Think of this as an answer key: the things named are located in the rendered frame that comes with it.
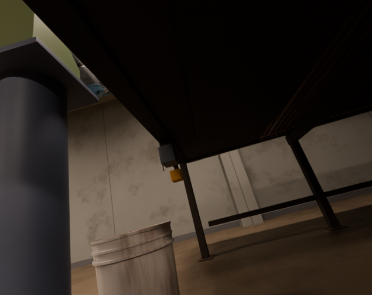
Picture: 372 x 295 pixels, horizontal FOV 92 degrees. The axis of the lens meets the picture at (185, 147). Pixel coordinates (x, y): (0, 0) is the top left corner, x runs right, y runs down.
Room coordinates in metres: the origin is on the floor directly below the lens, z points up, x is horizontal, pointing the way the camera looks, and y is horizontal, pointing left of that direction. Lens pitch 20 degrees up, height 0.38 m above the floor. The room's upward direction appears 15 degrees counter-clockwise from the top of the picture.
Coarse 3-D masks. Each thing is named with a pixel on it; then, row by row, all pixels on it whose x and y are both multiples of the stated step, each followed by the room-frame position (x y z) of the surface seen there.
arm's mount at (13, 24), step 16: (0, 0) 0.32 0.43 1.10; (16, 0) 0.32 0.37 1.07; (0, 16) 0.32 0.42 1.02; (16, 16) 0.32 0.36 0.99; (32, 16) 0.31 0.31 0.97; (0, 32) 0.32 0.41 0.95; (16, 32) 0.32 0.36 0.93; (32, 32) 0.31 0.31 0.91; (48, 32) 0.36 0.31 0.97; (64, 48) 0.42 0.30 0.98
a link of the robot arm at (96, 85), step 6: (84, 66) 0.59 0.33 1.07; (84, 72) 0.59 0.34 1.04; (90, 72) 0.61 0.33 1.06; (84, 78) 0.60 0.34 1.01; (90, 78) 0.61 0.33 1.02; (96, 78) 0.65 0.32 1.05; (90, 84) 0.62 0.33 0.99; (96, 84) 0.63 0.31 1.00; (102, 84) 0.78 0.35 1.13; (96, 90) 0.64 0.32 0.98; (102, 90) 0.67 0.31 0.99; (108, 90) 0.94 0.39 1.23; (102, 96) 0.98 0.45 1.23
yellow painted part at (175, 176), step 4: (176, 168) 1.34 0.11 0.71; (172, 172) 1.31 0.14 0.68; (176, 172) 1.31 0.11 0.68; (180, 172) 1.32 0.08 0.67; (172, 176) 1.31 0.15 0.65; (176, 176) 1.31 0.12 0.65; (180, 176) 1.31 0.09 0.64; (172, 180) 1.32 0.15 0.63; (176, 180) 1.33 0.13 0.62; (180, 180) 1.37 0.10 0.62
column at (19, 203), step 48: (0, 48) 0.30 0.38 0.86; (48, 48) 0.33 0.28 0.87; (0, 96) 0.35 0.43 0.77; (48, 96) 0.40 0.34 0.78; (96, 96) 0.55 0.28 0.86; (0, 144) 0.35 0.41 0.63; (48, 144) 0.40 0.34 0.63; (0, 192) 0.36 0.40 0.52; (48, 192) 0.41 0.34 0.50; (0, 240) 0.36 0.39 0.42; (48, 240) 0.41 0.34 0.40; (0, 288) 0.36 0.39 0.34; (48, 288) 0.41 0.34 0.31
